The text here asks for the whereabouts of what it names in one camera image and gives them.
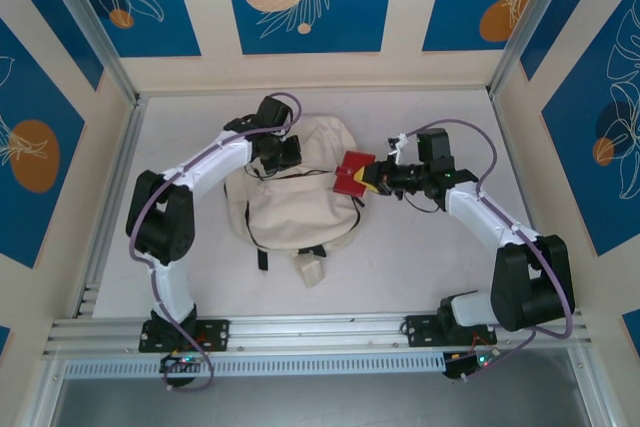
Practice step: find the cream canvas backpack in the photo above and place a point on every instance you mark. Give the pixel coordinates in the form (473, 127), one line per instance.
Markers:
(295, 207)

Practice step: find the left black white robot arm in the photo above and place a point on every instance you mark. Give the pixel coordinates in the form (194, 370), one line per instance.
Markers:
(160, 222)

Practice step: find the grey metal shelf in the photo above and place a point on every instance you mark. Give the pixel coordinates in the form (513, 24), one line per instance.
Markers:
(320, 404)

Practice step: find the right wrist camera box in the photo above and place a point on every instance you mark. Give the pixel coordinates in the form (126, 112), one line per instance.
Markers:
(398, 144)

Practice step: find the aluminium table side rail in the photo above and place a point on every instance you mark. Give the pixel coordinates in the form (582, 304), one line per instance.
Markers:
(127, 152)
(498, 112)

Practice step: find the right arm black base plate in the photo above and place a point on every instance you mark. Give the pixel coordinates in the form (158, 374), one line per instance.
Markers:
(422, 329)

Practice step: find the aluminium mounting rail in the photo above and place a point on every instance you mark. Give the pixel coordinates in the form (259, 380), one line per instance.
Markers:
(320, 329)

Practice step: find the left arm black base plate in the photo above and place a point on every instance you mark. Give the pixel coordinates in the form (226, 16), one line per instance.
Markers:
(215, 334)

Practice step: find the aluminium frame post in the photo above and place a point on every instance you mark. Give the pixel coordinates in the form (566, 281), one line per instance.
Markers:
(535, 12)
(95, 32)

